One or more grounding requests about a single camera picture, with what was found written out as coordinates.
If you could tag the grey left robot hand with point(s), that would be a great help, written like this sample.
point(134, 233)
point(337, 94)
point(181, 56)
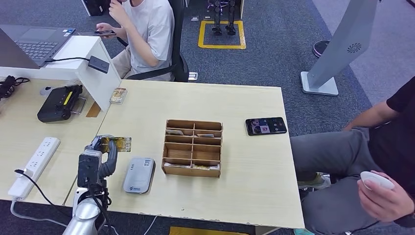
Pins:
point(112, 155)

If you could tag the person's left hand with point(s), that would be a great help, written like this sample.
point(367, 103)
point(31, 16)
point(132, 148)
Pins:
point(385, 204)
point(117, 11)

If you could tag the person's right hand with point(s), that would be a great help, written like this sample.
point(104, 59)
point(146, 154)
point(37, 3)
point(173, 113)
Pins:
point(105, 27)

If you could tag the dark handheld smartphone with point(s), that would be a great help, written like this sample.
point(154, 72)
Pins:
point(105, 32)

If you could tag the yellow ID card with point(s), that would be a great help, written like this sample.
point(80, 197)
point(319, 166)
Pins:
point(122, 144)

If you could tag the white handheld remote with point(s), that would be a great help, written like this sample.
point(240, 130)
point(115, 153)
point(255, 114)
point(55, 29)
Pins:
point(376, 179)

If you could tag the stack of yellow cards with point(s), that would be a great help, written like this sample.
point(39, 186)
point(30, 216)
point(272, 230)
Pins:
point(118, 95)

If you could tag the wooden card organizer box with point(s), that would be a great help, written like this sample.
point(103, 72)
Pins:
point(191, 173)

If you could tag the person's left forearm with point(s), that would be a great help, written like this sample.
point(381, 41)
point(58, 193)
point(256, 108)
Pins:
point(139, 42)

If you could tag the person's right forearm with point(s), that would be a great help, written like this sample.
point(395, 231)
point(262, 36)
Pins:
point(371, 115)

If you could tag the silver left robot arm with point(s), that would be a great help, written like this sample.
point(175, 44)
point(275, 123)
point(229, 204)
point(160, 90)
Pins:
point(84, 214)

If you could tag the grey card reader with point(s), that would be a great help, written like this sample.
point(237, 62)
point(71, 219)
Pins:
point(139, 175)

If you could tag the person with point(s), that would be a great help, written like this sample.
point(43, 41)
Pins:
point(340, 155)
point(152, 29)

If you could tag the grey printed card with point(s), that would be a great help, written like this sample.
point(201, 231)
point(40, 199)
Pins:
point(175, 132)

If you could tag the black card terminal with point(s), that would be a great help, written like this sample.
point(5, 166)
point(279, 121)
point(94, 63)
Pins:
point(58, 103)

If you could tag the yellow room key card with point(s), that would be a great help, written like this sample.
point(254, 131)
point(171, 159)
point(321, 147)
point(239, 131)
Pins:
point(202, 167)

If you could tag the dark striped card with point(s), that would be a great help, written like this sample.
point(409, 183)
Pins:
point(206, 135)

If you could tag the black usb hub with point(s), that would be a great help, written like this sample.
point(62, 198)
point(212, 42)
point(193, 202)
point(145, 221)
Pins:
point(98, 64)

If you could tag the white desk riser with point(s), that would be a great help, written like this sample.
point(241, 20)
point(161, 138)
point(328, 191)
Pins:
point(97, 84)

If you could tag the clear terminal stand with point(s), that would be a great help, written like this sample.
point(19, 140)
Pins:
point(79, 106)

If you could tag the black office chair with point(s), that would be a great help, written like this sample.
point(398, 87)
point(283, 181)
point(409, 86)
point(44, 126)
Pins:
point(178, 32)

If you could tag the grey laptop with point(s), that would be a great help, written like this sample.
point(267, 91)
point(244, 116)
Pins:
point(35, 45)

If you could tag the grey green shoe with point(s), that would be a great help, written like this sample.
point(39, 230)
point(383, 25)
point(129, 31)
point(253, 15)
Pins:
point(316, 181)

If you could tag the silver floor socket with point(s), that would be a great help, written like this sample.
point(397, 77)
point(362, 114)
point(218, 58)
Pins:
point(207, 17)
point(193, 76)
point(195, 18)

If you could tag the white power strip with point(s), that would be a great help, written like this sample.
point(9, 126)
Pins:
point(34, 167)

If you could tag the small grey puck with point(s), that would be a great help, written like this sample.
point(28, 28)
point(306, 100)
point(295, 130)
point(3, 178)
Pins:
point(46, 90)

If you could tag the teal object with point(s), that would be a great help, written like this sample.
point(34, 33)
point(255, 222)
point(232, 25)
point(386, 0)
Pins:
point(303, 232)

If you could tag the black robot legs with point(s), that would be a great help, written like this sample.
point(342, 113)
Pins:
point(230, 16)

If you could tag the black smartphone lit screen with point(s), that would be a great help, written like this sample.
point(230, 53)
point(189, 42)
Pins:
point(266, 126)

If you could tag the grey kiosk stand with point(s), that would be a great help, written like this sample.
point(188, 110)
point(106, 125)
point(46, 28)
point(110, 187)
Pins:
point(343, 45)

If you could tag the round black base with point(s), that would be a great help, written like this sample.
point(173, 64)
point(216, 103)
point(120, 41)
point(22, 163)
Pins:
point(319, 48)

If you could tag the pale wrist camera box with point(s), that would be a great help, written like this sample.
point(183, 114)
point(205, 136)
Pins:
point(89, 168)

